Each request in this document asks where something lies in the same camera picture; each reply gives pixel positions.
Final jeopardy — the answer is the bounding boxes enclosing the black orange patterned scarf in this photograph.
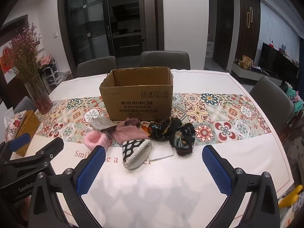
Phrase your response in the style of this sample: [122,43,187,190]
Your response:
[147,117,183,143]

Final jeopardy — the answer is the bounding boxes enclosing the wood panel with gold handles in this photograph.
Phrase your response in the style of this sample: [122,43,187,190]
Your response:
[237,0,260,60]

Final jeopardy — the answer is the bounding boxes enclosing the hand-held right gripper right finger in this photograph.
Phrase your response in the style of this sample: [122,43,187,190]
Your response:
[202,144,281,228]

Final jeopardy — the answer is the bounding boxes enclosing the white paper piece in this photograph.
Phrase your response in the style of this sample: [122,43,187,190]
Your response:
[148,142,175,161]

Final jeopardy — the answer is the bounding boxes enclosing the pink knit cloth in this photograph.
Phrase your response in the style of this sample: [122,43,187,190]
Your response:
[101,119,152,145]

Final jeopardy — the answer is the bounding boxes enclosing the gold tissue box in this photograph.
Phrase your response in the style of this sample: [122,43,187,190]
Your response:
[15,110,41,157]

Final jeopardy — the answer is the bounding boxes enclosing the pink cloth on rack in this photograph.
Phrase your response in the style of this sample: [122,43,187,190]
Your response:
[40,55,55,66]

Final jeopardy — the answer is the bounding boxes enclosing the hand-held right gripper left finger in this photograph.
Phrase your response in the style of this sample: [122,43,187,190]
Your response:
[28,145,106,228]

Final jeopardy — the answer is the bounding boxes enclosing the glass vase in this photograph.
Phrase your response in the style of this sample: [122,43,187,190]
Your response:
[24,75,53,115]

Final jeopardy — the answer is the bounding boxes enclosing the black television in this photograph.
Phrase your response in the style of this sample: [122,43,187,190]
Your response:
[258,42,300,79]

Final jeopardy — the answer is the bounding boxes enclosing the light grey folded cloth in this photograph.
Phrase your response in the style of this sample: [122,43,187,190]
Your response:
[90,117,118,131]

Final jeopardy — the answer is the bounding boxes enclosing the floral patterned cloth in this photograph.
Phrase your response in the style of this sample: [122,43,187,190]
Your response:
[3,110,26,143]

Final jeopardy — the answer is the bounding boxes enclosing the colourful toy pile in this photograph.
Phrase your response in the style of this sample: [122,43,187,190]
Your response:
[280,82,304,114]

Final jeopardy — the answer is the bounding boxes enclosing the dark entry door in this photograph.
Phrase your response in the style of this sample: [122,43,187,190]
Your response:
[0,14,29,95]

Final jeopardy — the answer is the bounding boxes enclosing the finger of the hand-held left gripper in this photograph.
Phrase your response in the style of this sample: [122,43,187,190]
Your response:
[5,137,65,169]
[0,133,31,158]

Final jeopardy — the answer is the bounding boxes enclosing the grey dining chair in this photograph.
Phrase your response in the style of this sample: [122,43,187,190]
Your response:
[140,51,191,70]
[14,96,37,114]
[76,56,118,78]
[249,76,295,138]

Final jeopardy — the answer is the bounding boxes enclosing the dark sliding glass door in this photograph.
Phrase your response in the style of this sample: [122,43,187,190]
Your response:
[58,0,112,67]

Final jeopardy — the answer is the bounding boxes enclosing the yellow plastic toy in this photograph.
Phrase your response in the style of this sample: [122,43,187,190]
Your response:
[279,185,304,209]

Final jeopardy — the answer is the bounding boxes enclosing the yellow paper bags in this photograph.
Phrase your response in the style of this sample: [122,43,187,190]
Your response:
[241,55,253,70]

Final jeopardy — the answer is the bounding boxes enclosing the pink fluffy sock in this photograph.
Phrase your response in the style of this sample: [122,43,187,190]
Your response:
[84,128,112,147]

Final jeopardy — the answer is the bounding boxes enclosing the white tablecloth with tile band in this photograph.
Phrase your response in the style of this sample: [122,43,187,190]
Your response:
[5,69,295,228]

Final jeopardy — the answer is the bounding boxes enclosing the red door decoration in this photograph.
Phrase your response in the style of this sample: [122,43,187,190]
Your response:
[0,46,12,70]

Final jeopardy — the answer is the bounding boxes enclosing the clear shoe rack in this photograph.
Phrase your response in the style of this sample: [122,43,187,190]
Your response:
[38,62,60,93]

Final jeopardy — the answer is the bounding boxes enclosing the white television cabinet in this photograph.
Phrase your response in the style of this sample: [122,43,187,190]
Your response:
[231,62,283,81]

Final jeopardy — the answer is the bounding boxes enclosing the brown cardboard box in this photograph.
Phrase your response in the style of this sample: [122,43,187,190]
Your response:
[99,66,174,122]

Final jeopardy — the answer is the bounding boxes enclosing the dark wooden room door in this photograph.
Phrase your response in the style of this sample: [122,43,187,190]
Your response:
[212,0,234,70]

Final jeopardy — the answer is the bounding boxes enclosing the dried pink flower bunch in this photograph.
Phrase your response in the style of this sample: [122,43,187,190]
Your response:
[8,22,42,82]

